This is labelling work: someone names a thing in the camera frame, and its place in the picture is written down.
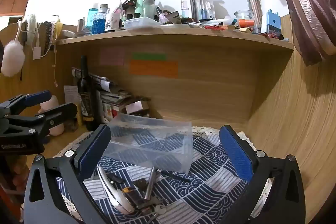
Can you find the tall clear canister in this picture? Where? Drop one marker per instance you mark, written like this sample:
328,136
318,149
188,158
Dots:
256,8

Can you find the silver keys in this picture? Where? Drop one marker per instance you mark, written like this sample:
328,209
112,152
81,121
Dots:
155,208

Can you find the white hanging tag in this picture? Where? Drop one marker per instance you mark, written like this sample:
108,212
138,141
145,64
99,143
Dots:
36,53

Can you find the green pump bottle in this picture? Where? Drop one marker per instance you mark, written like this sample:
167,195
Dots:
139,5

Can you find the clear flat plastic case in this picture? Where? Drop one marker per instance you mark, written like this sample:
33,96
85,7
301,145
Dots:
141,23

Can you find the silver metal tube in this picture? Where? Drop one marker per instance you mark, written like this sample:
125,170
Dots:
150,183

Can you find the white curved hand tool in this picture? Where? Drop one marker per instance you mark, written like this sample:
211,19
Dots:
113,192

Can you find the pink sticky note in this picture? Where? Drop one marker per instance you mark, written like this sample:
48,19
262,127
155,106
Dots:
112,56

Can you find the white fluffy pompom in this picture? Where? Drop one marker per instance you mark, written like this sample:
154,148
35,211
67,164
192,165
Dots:
12,58

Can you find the mint green bottle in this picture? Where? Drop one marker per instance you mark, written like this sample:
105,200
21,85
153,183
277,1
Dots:
148,7

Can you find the toothbrush pack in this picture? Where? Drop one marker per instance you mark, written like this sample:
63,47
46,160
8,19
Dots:
198,3

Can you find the light blue bottle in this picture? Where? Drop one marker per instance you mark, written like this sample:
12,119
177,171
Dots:
92,15

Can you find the blue patterned table cloth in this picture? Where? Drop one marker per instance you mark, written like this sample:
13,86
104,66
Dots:
199,187

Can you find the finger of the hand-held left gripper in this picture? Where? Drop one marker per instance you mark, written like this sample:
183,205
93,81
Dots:
38,98
60,112

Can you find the blue box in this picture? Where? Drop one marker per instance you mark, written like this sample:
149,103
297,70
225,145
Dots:
273,23

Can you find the small cardboard box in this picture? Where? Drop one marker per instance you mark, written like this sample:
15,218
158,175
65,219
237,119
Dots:
134,107

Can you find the patterned headband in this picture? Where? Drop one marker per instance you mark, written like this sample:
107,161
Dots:
47,35

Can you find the orange cap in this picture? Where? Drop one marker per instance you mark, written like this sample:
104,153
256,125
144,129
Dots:
246,23

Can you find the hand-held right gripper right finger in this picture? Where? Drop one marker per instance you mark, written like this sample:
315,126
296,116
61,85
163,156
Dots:
235,150

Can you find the white printed mug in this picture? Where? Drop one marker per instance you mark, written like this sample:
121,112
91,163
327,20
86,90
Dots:
111,22

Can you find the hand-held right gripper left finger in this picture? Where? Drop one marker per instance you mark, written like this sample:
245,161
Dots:
94,150

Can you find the green sticky note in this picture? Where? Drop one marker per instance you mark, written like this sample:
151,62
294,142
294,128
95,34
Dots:
149,56

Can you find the black pen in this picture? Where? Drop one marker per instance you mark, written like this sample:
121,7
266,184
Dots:
174,176

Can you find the stack of magazines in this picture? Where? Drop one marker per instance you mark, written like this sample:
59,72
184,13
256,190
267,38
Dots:
113,98

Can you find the blue liquid bottle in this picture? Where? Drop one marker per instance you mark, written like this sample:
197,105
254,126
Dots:
98,24

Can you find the clear plastic storage box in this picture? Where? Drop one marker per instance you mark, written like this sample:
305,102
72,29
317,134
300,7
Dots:
157,140

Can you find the glass jar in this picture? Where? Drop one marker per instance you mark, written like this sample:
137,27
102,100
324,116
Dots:
242,16

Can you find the dark wine bottle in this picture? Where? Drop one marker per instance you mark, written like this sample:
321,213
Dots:
85,98

